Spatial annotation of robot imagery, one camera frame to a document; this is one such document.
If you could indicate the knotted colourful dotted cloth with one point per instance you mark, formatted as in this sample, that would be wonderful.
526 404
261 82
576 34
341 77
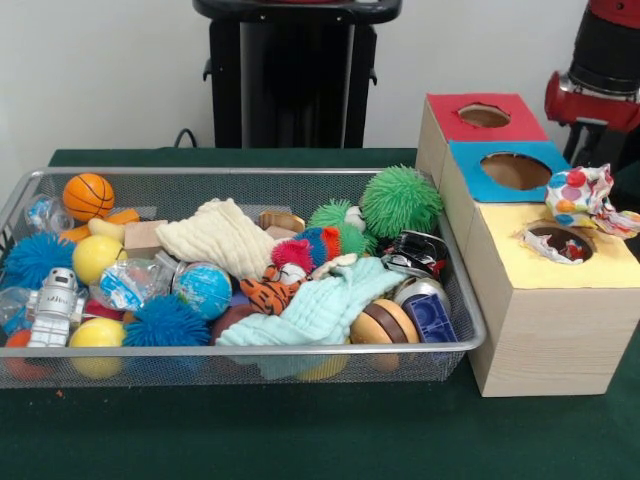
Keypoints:
575 192

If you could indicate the blue globe ball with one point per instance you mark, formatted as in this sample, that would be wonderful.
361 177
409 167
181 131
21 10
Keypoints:
202 290

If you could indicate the blue spiky rubber ball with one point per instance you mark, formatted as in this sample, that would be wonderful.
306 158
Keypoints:
167 322

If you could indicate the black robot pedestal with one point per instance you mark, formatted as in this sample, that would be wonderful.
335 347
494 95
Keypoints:
280 90

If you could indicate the green spiky rubber ball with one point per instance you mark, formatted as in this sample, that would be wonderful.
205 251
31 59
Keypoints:
400 200

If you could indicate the cream ribbed cloth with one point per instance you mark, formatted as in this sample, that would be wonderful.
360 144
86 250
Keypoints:
210 235

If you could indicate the mint green cloth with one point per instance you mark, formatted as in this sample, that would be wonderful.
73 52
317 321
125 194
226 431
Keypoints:
320 310

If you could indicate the wooden box with three holes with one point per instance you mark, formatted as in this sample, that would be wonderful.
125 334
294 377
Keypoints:
550 340

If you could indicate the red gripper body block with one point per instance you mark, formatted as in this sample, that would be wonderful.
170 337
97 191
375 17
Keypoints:
615 112

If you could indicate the dark green side table cloth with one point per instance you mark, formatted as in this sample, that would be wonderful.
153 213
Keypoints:
631 187

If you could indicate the clear mesh bin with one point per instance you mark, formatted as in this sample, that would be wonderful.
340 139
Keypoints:
160 375

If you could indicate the orange toy basketball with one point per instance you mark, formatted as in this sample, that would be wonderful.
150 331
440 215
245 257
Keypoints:
88 197

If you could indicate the green spiky toy with eyes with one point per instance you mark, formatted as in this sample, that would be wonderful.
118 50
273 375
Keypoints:
340 220

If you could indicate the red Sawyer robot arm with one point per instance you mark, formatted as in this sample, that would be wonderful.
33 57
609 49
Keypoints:
610 45

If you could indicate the white toy robot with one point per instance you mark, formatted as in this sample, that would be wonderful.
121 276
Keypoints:
55 305

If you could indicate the yellow foam ball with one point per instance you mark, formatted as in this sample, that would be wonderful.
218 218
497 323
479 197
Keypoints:
97 260

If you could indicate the small colourful dotted cloth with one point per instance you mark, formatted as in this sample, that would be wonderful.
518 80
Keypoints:
545 245

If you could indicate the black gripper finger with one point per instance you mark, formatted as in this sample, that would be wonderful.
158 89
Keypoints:
575 140

